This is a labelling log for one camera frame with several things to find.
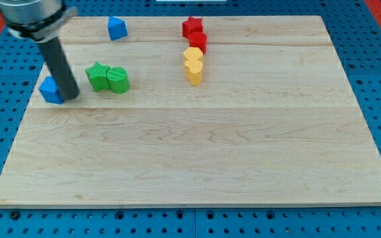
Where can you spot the red cylinder block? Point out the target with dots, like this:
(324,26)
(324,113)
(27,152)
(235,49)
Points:
(198,40)

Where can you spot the red star block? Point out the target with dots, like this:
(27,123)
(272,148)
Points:
(191,25)

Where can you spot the wooden board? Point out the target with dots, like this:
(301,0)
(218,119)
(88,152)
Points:
(273,124)

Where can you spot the yellow hexagon block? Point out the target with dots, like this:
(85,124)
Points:
(193,53)

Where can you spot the green star block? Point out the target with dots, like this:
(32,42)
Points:
(97,76)

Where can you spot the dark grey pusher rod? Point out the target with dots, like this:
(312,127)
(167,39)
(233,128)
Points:
(57,63)

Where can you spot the blue triangular block top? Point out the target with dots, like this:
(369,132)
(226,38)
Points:
(116,28)

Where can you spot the yellow heart block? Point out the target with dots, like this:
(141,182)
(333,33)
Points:
(193,71)

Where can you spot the green cylinder block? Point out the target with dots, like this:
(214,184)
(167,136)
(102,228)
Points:
(118,80)

